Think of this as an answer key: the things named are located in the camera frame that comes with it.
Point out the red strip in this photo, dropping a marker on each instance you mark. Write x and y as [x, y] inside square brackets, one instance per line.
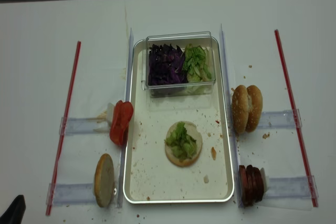
[313, 191]
[52, 186]

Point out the tomato slices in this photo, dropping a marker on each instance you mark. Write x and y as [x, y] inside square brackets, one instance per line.
[123, 113]
[118, 134]

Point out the right red strip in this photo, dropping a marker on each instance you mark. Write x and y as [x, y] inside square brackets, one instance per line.
[313, 191]

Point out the clear patty holder rail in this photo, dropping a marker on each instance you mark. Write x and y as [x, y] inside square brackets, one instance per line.
[301, 187]

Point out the bun half standing left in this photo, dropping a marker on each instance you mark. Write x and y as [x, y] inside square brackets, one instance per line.
[104, 180]

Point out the lettuce on bun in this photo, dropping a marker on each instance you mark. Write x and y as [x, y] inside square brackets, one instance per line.
[181, 144]

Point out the shredded purple cabbage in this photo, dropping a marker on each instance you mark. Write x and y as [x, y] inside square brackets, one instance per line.
[166, 65]

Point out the white metal tray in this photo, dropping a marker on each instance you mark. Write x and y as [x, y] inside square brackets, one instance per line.
[149, 176]

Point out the white block behind patties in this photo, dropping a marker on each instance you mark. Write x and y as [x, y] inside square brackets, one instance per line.
[265, 179]

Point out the tomato slices in holder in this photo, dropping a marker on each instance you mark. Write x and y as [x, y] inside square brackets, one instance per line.
[118, 134]

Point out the white block behind tomatoes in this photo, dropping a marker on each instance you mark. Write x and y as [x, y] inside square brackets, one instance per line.
[109, 113]

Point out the clear bun rail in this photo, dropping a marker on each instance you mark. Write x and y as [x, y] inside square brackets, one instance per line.
[70, 194]
[287, 119]

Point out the sliced meat patties stack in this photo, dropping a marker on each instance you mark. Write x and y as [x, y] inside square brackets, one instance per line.
[251, 185]

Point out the clear plastic salad container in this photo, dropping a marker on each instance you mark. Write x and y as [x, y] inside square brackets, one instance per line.
[178, 87]

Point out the clear right bun rail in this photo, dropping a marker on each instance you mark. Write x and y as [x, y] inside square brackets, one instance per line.
[287, 119]

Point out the sesame bun top left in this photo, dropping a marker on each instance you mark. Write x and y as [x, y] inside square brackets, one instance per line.
[240, 108]

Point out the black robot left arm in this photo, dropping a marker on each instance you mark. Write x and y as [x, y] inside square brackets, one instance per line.
[15, 212]

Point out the sesame bun top right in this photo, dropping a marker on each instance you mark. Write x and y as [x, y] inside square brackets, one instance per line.
[255, 102]

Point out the left red strip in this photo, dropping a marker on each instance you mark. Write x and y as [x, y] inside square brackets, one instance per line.
[52, 186]

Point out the shredded green lettuce pile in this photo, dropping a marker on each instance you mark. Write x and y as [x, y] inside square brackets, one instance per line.
[196, 64]

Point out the clear tomato holder rail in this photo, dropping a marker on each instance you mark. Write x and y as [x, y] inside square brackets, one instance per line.
[72, 126]

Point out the bottom bun on tray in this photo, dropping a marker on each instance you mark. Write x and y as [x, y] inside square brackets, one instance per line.
[194, 133]

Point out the clear left bun rail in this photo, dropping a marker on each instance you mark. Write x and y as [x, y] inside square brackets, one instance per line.
[70, 194]

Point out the sesame bun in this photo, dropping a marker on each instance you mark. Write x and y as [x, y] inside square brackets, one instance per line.
[240, 108]
[255, 102]

